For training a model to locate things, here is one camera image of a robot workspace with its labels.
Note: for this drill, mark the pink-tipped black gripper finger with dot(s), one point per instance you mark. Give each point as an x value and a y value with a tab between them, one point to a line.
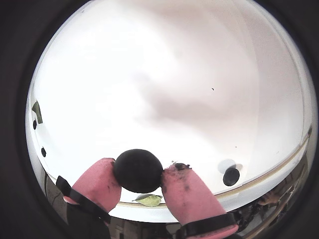
97	184
189	196

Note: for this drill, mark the dark blueberry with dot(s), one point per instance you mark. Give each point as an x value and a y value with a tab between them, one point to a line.
231	176
43	151
35	124
138	170

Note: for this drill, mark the light green leaf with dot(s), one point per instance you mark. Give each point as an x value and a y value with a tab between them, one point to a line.
149	200

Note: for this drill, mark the long thin wooden stick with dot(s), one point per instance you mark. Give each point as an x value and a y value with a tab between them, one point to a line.
274	171

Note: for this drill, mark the dark green leaf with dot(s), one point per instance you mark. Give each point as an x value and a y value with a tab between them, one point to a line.
38	113

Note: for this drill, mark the white paper sheet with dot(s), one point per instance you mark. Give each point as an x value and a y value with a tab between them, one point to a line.
149	87

